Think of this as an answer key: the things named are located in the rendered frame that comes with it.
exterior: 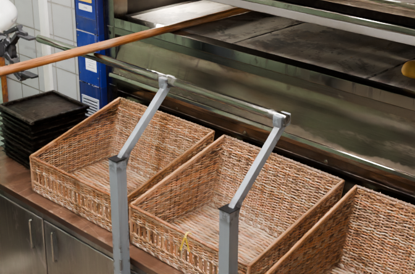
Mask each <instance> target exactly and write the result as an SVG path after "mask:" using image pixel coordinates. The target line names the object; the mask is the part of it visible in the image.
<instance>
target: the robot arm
mask: <svg viewBox="0 0 415 274"><path fill-rule="evenodd" d="M17 17H18V12H17V9H16V7H15V6H14V5H13V3H11V2H10V1H9V0H0V57H3V58H6V59H7V64H6V66H7V65H11V64H16V63H19V62H20V61H19V57H18V55H17V51H16V49H17V48H16V44H17V42H18V40H19V39H20V38H22V39H25V40H28V41H31V40H34V39H36V37H34V36H31V35H29V34H28V32H26V31H23V30H22V28H23V26H22V25H16V26H14V27H12V28H11V29H9V28H10V27H11V26H13V24H14V23H15V22H16V20H17ZM8 29H9V30H8ZM14 32H15V34H14V35H13V37H10V35H11V34H12V33H14ZM13 74H14V75H15V76H16V78H17V79H18V80H19V81H24V80H26V79H28V78H31V79H33V78H38V77H39V76H38V75H37V74H35V73H32V72H29V71H25V70H24V71H21V72H17V73H13Z"/></svg>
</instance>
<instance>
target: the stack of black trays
mask: <svg viewBox="0 0 415 274"><path fill-rule="evenodd" d="M89 108H90V106H89V105H86V104H84V103H82V102H80V101H78V100H76V99H73V98H71V97H69V96H66V95H64V94H62V93H60V92H58V91H55V90H50V91H47V92H43V93H39V94H35V95H32V96H27V97H24V98H20V99H16V100H13V101H9V102H4V103H1V104H0V112H1V114H0V117H2V119H0V122H2V125H0V127H1V128H2V130H0V131H1V132H3V135H1V136H2V137H3V138H4V139H2V140H1V141H2V142H3V143H4V144H3V145H1V146H2V147H3V148H4V149H3V150H2V151H4V152H5V153H6V155H7V156H9V157H11V158H12V159H14V160H16V161H17V162H18V163H20V164H22V165H23V166H25V167H26V168H28V169H29V170H30V158H29V156H30V155H31V154H33V153H35V152H36V151H38V150H39V149H41V148H42V147H44V146H45V145H47V144H48V143H50V142H51V141H52V140H55V139H56V138H58V136H60V135H62V134H64V133H65V132H66V131H68V130H69V129H71V128H73V127H74V126H75V125H77V124H79V123H80V122H82V121H84V119H86V118H88V117H89V116H87V115H85V113H87V112H88V111H87V109H89Z"/></svg>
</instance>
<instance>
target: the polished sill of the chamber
mask: <svg viewBox="0 0 415 274"><path fill-rule="evenodd" d="M114 26H115V27H117V28H121V29H124V30H128V31H132V32H135V33H138V32H141V31H145V30H149V29H152V28H157V27H161V26H163V25H160V24H156V23H152V22H148V21H145V20H140V19H136V18H133V17H129V16H126V15H124V16H121V17H116V18H114ZM152 38H156V39H160V40H163V41H167V42H170V43H174V44H178V45H181V46H185V47H188V48H192V49H195V50H199V51H203V52H206V53H210V54H213V55H217V56H221V57H224V58H227V59H232V60H235V61H238V62H242V63H245V64H249V65H253V66H256V67H260V68H262V69H267V70H271V71H273V72H277V73H282V74H284V75H288V76H291V77H295V78H299V79H302V80H306V81H310V82H313V83H317V84H320V85H324V86H328V87H331V88H335V89H339V90H342V91H346V92H349V93H353V94H357V95H359V96H364V97H366V98H370V99H374V100H377V101H381V102H385V103H388V104H392V105H394V106H399V107H403V108H405V109H409V110H414V111H415V91H411V90H408V89H404V88H400V87H397V86H392V85H388V84H385V83H381V82H378V81H374V80H369V79H366V78H362V77H357V76H354V75H350V74H347V73H343V72H339V71H336V70H331V69H328V68H324V67H320V66H316V65H313V64H308V63H305V62H301V61H298V60H293V59H289V58H286V57H282V56H277V55H275V54H270V53H267V52H262V51H258V50H255V49H251V48H247V47H244V46H239V45H237V44H232V43H228V42H225V41H221V40H218V39H213V38H209V37H206V36H201V35H197V34H194V33H190V32H187V31H183V30H176V31H172V32H169V33H164V34H162V35H157V36H153V37H152Z"/></svg>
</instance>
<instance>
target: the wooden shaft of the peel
mask: <svg viewBox="0 0 415 274"><path fill-rule="evenodd" d="M249 11H251V10H249V9H244V8H240V7H235V8H232V9H227V10H223V11H220V12H216V13H213V14H208V15H204V16H200V17H196V18H193V19H188V20H184V21H181V22H177V23H172V24H169V25H164V26H161V27H157V28H152V29H149V30H145V31H141V32H138V33H133V34H130V35H125V36H121V37H118V38H113V39H109V40H105V41H102V42H98V43H94V44H89V45H86V46H82V47H79V48H74V49H69V50H66V51H62V52H58V53H55V54H50V55H47V56H43V57H38V58H35V59H30V60H26V61H23V62H19V63H16V64H11V65H7V66H3V67H0V77H3V76H5V75H10V74H13V73H17V72H21V71H24V70H28V69H33V68H36V67H40V66H43V65H48V64H51V63H55V62H59V61H62V60H66V59H71V58H73V57H78V56H82V55H85V54H89V53H92V52H96V51H101V50H104V49H108V48H113V47H116V46H120V45H123V44H127V43H131V42H134V41H139V40H142V39H146V38H150V37H153V36H157V35H162V34H164V33H169V32H172V31H176V30H181V29H184V28H188V27H192V26H195V25H199V24H202V23H207V22H211V21H214V20H219V19H222V18H226V17H230V16H233V15H237V14H242V13H245V12H249Z"/></svg>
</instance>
